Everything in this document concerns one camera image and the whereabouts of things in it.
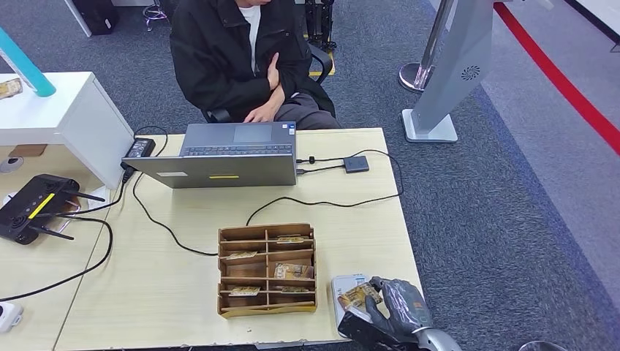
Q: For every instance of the dark grey USB hub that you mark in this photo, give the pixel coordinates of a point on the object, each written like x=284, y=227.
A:
x=357, y=164

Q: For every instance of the white desk shelf riser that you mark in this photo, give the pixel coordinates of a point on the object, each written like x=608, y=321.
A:
x=63, y=111

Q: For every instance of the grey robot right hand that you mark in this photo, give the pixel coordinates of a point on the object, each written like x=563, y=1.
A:
x=404, y=305

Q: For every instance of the black laptop power adapter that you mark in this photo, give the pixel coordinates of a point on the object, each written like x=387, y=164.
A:
x=140, y=148

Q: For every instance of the white furniture panel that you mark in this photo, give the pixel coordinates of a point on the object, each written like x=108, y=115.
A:
x=605, y=9

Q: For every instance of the chrome stanchion post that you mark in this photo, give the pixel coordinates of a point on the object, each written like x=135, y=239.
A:
x=416, y=75

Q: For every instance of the person's ID card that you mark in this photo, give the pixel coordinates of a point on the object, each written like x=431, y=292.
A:
x=356, y=295

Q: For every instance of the person's right hand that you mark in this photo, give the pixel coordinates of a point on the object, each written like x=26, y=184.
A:
x=274, y=72

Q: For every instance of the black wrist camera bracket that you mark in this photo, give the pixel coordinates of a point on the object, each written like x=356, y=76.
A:
x=387, y=343

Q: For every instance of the black router with antennas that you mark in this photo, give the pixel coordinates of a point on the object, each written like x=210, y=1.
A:
x=29, y=208

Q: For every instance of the patterned card on shelf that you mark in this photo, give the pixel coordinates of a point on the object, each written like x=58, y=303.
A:
x=9, y=88

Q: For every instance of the black office chair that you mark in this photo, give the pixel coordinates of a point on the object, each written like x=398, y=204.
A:
x=322, y=58

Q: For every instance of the person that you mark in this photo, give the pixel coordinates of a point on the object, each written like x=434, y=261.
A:
x=213, y=58

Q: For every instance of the grey round desk grommet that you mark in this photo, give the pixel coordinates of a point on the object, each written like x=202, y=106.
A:
x=9, y=164

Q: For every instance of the brown cardboard piece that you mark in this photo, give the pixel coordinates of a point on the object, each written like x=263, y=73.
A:
x=26, y=150

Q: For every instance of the black equipment stand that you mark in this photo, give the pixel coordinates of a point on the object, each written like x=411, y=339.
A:
x=319, y=24

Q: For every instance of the grey kiosk stand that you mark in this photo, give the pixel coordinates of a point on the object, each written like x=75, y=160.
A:
x=455, y=72

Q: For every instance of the white table leg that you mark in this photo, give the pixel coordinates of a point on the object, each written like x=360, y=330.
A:
x=79, y=17

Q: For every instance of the large patterned key card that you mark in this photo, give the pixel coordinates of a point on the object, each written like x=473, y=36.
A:
x=293, y=271

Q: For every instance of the grey laptop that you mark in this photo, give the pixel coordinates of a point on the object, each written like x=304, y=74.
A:
x=218, y=169

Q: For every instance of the white paper sheet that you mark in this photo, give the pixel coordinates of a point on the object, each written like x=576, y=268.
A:
x=99, y=195

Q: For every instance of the wooden card organizer box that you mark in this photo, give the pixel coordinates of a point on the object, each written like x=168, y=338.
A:
x=242, y=271

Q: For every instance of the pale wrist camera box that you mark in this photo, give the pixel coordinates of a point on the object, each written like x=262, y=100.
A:
x=356, y=329

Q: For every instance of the person's left hand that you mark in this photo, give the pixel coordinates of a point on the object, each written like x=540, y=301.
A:
x=266, y=112

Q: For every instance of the teal cylinder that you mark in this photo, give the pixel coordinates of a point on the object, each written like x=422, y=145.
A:
x=24, y=63

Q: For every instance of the chrome chair base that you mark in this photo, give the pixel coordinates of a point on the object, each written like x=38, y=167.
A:
x=154, y=12

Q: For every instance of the black cabinet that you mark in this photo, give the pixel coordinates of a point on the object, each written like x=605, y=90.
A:
x=97, y=14

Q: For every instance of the white card reader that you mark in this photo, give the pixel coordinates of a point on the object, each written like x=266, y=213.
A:
x=341, y=286

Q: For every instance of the white power strip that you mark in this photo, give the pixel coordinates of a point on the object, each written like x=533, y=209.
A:
x=9, y=317

